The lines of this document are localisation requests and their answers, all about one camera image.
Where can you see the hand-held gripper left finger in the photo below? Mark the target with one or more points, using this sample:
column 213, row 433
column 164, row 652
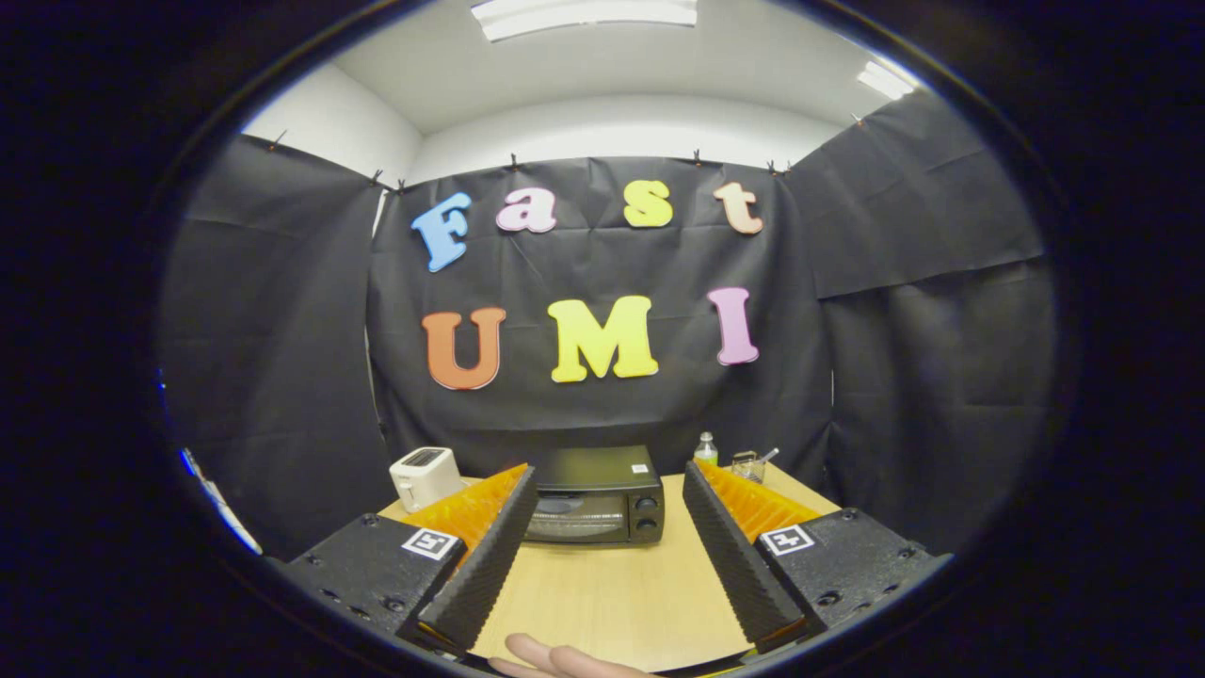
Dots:
column 490, row 565

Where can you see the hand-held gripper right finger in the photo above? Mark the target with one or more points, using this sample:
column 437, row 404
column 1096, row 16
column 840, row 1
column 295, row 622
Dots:
column 739, row 565

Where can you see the black toaster oven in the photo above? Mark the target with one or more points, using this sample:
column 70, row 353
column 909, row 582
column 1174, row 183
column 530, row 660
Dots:
column 593, row 471

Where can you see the white pop-up toaster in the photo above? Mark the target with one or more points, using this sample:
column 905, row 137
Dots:
column 424, row 478

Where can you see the clear plastic water bottle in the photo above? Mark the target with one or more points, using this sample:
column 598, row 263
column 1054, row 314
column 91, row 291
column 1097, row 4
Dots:
column 705, row 450

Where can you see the small ceiling light panel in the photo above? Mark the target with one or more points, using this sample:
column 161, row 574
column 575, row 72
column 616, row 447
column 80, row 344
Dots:
column 885, row 80

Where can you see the long ceiling light panel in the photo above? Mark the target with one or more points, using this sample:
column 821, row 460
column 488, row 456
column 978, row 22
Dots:
column 584, row 14

